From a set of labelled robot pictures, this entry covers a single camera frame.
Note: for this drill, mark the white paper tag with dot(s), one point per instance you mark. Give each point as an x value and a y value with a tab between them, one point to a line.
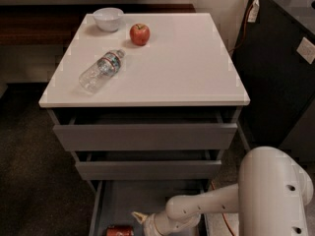
253	13

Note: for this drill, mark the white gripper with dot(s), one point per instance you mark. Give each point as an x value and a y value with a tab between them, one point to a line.
150	223

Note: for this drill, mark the red apple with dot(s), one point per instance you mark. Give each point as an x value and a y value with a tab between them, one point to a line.
139	34

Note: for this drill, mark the dark wooden bench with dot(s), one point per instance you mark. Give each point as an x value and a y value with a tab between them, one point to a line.
57	24

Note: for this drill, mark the white bowl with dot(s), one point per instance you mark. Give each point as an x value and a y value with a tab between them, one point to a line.
108	19

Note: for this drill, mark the white wall outlet plate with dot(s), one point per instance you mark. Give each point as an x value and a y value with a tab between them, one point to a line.
306	49

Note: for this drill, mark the black cabinet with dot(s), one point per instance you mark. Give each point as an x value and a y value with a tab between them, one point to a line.
279	82

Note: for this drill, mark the clear plastic water bottle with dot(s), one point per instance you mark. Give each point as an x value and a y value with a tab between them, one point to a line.
108	65

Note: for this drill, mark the grey top drawer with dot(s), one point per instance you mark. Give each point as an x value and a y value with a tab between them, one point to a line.
145	128

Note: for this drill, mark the grey middle drawer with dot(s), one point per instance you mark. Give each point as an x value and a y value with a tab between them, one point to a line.
147	165

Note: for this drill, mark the red coke can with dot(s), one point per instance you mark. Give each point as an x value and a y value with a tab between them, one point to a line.
119	230

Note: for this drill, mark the grey bottom drawer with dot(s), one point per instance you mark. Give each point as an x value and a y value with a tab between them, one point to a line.
116	200

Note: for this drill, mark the white cabinet counter top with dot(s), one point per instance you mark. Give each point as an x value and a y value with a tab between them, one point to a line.
184	63

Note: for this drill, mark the grey drawer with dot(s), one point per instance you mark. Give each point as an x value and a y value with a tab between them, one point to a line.
116	200
145	128
147	165

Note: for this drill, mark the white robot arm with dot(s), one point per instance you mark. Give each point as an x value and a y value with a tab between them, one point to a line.
269	199

